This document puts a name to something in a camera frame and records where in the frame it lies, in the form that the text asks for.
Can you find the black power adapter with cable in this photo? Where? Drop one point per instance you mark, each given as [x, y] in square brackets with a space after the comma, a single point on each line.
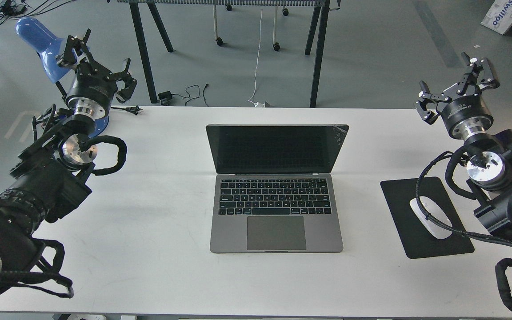
[165, 97]

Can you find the black metal frame table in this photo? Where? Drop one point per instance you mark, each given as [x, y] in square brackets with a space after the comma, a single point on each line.
[176, 19]

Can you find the grey open laptop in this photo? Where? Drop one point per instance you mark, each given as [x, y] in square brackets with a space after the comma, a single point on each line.
[274, 190]

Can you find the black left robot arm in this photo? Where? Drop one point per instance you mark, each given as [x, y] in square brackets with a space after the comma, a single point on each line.
[51, 177]

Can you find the white cardboard box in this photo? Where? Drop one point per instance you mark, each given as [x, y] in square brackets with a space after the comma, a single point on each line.
[499, 16]

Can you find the black mouse pad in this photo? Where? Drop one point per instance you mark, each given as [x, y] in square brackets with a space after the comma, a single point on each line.
[423, 215]

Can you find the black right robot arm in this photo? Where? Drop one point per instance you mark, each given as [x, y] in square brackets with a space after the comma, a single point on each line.
[481, 169]

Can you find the black power plug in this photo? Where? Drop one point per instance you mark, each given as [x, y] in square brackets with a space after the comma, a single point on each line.
[134, 110]

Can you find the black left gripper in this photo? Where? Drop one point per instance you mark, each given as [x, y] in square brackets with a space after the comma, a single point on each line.
[94, 86]

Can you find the white rolling chair legs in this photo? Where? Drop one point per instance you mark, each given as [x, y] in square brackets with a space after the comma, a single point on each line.
[248, 23]

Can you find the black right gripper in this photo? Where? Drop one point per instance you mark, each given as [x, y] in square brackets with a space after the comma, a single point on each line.
[463, 107]

